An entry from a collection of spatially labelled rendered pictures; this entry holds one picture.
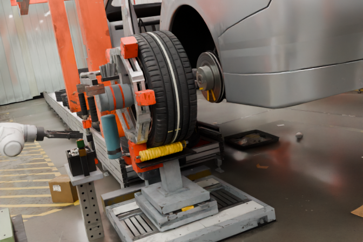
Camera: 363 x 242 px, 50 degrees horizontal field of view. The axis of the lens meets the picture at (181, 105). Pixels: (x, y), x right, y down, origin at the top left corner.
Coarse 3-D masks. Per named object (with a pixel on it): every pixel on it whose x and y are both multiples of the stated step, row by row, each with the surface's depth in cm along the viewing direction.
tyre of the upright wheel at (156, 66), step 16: (160, 32) 216; (144, 48) 202; (160, 48) 203; (176, 48) 205; (144, 64) 199; (160, 64) 198; (176, 64) 200; (160, 80) 196; (176, 80) 199; (192, 80) 202; (160, 96) 196; (192, 96) 203; (160, 112) 198; (176, 112) 202; (192, 112) 206; (160, 128) 203; (176, 128) 208; (192, 128) 214; (160, 144) 217
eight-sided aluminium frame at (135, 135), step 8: (112, 56) 228; (120, 56) 208; (128, 64) 200; (136, 64) 201; (128, 72) 200; (136, 72) 198; (112, 80) 242; (136, 80) 196; (144, 80) 198; (136, 88) 197; (144, 88) 198; (136, 104) 198; (120, 112) 243; (128, 112) 244; (136, 112) 200; (144, 112) 200; (120, 120) 241; (128, 120) 241; (144, 120) 201; (136, 128) 209; (144, 128) 210; (128, 136) 231; (136, 136) 212; (144, 136) 213
